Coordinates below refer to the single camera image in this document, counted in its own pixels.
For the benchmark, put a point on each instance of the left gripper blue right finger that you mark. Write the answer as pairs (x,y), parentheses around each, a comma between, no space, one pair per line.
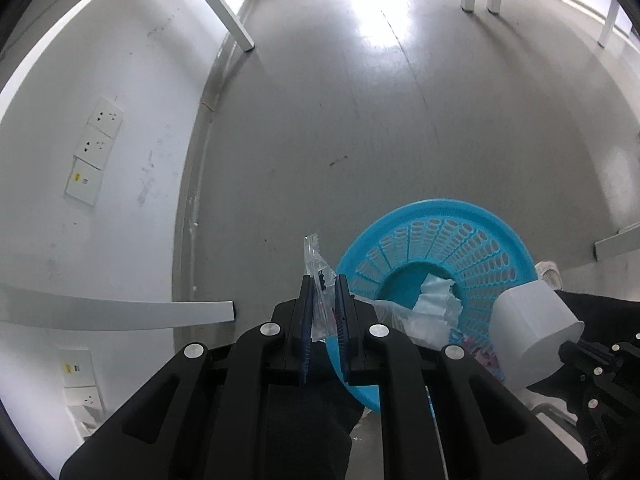
(341,313)

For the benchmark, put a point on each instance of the small clear candy wrapper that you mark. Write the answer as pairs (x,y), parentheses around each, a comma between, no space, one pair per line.
(323,278)

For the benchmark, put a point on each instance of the blue snack bag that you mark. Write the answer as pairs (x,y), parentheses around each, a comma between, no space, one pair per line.
(480,349)

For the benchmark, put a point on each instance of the white wall socket panel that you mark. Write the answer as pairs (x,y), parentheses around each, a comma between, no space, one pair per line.
(92,152)

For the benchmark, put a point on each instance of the white paper towel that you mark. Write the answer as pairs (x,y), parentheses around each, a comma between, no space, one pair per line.
(436,311)

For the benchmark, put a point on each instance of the white shoe right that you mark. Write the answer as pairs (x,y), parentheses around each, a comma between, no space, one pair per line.
(548,272)

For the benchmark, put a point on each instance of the white paper cup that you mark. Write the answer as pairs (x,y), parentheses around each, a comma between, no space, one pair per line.
(528,325)

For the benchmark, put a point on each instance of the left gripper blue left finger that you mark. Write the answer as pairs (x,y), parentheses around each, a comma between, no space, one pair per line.
(307,295)

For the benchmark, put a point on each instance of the blue plastic trash basket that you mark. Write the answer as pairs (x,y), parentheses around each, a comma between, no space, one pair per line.
(435,268)

